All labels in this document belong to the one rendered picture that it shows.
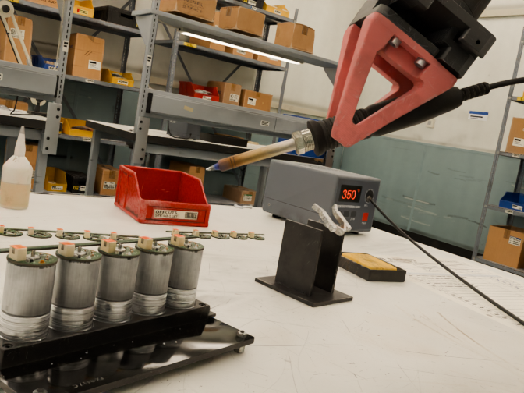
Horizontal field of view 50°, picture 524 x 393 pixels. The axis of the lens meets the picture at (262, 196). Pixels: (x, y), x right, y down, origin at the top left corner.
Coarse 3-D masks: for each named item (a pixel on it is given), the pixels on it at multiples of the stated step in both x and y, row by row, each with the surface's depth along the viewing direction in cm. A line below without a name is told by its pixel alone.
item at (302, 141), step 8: (296, 136) 37; (304, 136) 37; (312, 136) 37; (272, 144) 37; (280, 144) 37; (288, 144) 37; (296, 144) 37; (304, 144) 37; (312, 144) 37; (248, 152) 37; (256, 152) 37; (264, 152) 37; (272, 152) 37; (280, 152) 37; (296, 152) 38; (304, 152) 38; (224, 160) 37; (232, 160) 37; (240, 160) 37; (248, 160) 37; (256, 160) 37; (224, 168) 37
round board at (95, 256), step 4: (76, 248) 33; (56, 252) 31; (88, 252) 32; (92, 252) 32; (96, 252) 33; (60, 256) 31; (64, 256) 31; (76, 256) 31; (80, 256) 31; (84, 256) 32; (92, 256) 32; (96, 256) 32; (100, 256) 32; (72, 260) 31; (76, 260) 31; (80, 260) 31; (84, 260) 31; (88, 260) 31; (92, 260) 31; (96, 260) 31
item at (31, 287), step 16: (16, 272) 28; (32, 272) 29; (48, 272) 29; (16, 288) 29; (32, 288) 29; (48, 288) 29; (16, 304) 29; (32, 304) 29; (48, 304) 30; (0, 320) 29; (16, 320) 29; (32, 320) 29; (48, 320) 30; (0, 336) 29; (16, 336) 29; (32, 336) 29
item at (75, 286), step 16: (64, 272) 31; (80, 272) 31; (96, 272) 32; (64, 288) 31; (80, 288) 31; (96, 288) 32; (64, 304) 31; (80, 304) 31; (64, 320) 31; (80, 320) 31
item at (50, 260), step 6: (30, 252) 30; (36, 252) 31; (6, 258) 29; (30, 258) 29; (42, 258) 30; (48, 258) 30; (54, 258) 30; (18, 264) 28; (24, 264) 28; (30, 264) 28; (36, 264) 29; (42, 264) 29; (48, 264) 29; (54, 264) 29
